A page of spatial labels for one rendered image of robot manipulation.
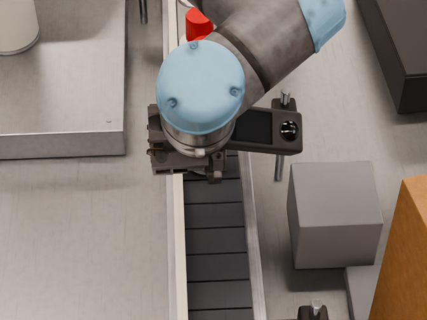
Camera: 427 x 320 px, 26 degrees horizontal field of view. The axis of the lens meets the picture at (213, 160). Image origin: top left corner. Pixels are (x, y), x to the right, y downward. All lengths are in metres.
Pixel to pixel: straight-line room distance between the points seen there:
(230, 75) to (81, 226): 0.48
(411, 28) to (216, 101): 0.63
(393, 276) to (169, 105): 0.32
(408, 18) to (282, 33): 0.58
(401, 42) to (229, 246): 0.42
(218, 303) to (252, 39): 0.37
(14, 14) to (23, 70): 0.08
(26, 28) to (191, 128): 0.59
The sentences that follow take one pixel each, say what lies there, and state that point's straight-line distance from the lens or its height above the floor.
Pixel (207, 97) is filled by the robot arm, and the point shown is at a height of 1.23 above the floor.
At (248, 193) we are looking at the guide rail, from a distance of 1.06.
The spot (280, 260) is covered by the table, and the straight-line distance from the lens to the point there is 1.17.
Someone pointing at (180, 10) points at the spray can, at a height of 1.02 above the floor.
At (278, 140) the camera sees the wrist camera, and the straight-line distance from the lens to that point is 0.99.
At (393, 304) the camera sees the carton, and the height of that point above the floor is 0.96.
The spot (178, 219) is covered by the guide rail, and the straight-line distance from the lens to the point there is 1.10.
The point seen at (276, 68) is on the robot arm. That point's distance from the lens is 0.83.
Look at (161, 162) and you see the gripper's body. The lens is 1.00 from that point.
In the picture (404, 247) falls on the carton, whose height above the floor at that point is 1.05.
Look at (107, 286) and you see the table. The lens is 1.15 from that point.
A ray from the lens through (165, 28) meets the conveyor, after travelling 1.39.
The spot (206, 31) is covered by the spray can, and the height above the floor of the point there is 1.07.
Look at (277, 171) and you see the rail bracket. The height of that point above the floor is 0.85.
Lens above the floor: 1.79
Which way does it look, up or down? 49 degrees down
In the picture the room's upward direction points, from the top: straight up
